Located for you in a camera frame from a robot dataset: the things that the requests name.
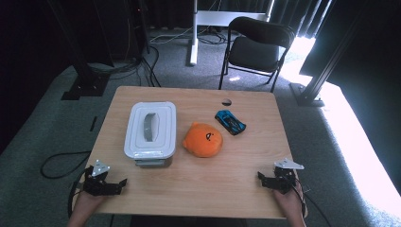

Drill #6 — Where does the black metal stand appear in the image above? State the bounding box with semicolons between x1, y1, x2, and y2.
288;0;372;108
46;0;112;101

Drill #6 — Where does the white desk frame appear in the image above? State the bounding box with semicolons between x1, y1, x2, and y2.
188;0;276;67

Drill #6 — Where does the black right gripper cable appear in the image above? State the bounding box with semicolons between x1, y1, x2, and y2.
293;178;309;219

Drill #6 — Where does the orange plush toy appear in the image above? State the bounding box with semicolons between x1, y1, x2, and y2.
182;121;224;159

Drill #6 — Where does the white container lid grey handle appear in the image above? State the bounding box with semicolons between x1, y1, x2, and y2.
123;100;178;160

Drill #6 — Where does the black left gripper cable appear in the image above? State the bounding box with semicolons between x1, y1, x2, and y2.
66;169;89;219

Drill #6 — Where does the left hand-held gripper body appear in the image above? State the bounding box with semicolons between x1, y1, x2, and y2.
82;159;112;197

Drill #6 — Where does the bundle of black cables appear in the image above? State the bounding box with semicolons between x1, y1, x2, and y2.
87;45;163;89

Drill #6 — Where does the person's right hand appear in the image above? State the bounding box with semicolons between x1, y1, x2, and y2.
273;185;305;218

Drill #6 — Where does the white floor cable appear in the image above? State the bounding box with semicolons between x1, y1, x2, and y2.
148;26;195;44

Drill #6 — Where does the blue toy car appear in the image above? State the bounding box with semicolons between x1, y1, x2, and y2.
214;109;247;136

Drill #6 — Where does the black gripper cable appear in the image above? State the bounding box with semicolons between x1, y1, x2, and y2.
66;169;89;219
293;178;309;219

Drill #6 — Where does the person's left hand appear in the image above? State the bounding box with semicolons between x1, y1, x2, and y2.
74;192;107;216

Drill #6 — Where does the black floor cable loop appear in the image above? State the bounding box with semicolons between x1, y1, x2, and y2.
40;150;93;180

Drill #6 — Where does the black folding chair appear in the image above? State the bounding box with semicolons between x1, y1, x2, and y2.
218;16;296;94

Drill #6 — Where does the dark curtain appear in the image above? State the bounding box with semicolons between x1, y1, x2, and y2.
270;0;336;40

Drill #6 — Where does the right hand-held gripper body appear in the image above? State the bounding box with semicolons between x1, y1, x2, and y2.
273;158;305;194

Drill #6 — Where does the clear plastic storage container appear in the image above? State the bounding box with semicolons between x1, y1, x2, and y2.
133;150;175;168

